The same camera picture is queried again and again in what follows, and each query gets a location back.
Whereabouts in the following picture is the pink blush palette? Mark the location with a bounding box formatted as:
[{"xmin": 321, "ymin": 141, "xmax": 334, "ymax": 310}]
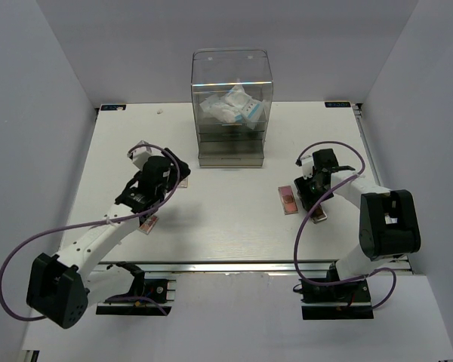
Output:
[{"xmin": 278, "ymin": 186, "xmax": 298, "ymax": 215}]

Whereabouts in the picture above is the brown eyeshadow palette long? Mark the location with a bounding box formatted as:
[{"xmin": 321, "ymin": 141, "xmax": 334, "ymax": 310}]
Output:
[{"xmin": 310, "ymin": 205, "xmax": 328, "ymax": 224}]

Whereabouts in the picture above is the round-pan orange palette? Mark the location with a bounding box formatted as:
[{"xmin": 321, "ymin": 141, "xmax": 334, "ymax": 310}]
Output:
[{"xmin": 138, "ymin": 215, "xmax": 159, "ymax": 235}]

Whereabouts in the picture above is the cotton pad bag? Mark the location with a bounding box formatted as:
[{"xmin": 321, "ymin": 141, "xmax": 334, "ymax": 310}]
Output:
[
  {"xmin": 223, "ymin": 84, "xmax": 267, "ymax": 130},
  {"xmin": 200, "ymin": 94, "xmax": 243, "ymax": 124}
]

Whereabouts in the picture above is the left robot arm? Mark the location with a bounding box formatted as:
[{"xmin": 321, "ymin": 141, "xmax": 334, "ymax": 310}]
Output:
[{"xmin": 26, "ymin": 148, "xmax": 191, "ymax": 329}]

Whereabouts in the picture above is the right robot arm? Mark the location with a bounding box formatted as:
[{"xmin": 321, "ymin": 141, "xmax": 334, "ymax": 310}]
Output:
[{"xmin": 294, "ymin": 149, "xmax": 421, "ymax": 301}]

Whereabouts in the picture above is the glitter nine-pan palette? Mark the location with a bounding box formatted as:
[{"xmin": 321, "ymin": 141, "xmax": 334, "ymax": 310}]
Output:
[{"xmin": 179, "ymin": 178, "xmax": 188, "ymax": 188}]

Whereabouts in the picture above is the blue label sticker left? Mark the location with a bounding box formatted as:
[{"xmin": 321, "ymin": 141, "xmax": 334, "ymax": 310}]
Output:
[{"xmin": 100, "ymin": 104, "xmax": 126, "ymax": 112}]

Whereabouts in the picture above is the blue label sticker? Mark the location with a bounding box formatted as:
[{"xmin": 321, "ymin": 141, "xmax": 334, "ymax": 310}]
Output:
[
  {"xmin": 100, "ymin": 104, "xmax": 126, "ymax": 112},
  {"xmin": 324, "ymin": 101, "xmax": 352, "ymax": 108}
]

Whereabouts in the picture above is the blue label sticker right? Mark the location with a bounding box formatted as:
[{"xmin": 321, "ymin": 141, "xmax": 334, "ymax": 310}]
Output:
[{"xmin": 324, "ymin": 101, "xmax": 352, "ymax": 108}]

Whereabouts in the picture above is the clear acrylic drawer organizer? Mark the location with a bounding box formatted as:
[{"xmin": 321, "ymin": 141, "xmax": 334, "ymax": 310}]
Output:
[{"xmin": 191, "ymin": 48, "xmax": 273, "ymax": 167}]

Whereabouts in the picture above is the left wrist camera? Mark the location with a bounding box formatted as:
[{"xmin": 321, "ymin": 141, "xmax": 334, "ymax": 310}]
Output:
[{"xmin": 127, "ymin": 140, "xmax": 153, "ymax": 170}]

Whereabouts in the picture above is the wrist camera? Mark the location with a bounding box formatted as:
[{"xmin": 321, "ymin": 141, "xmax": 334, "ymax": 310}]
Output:
[
  {"xmin": 295, "ymin": 155, "xmax": 315, "ymax": 179},
  {"xmin": 127, "ymin": 140, "xmax": 153, "ymax": 170}
]

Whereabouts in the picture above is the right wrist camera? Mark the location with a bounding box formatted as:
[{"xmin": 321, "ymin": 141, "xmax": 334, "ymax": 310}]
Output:
[{"xmin": 295, "ymin": 155, "xmax": 315, "ymax": 179}]

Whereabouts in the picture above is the aluminium table rail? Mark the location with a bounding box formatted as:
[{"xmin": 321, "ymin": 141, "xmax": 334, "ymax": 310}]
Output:
[{"xmin": 93, "ymin": 259, "xmax": 412, "ymax": 273}]

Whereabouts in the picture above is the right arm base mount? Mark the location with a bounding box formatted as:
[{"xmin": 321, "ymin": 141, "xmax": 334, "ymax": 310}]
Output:
[{"xmin": 292, "ymin": 280, "xmax": 374, "ymax": 321}]

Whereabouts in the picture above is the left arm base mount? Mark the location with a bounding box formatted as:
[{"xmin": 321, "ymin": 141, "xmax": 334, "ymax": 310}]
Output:
[{"xmin": 95, "ymin": 272, "xmax": 177, "ymax": 317}]

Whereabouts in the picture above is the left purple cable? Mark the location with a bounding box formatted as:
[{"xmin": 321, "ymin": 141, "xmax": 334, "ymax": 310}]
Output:
[{"xmin": 0, "ymin": 142, "xmax": 182, "ymax": 321}]

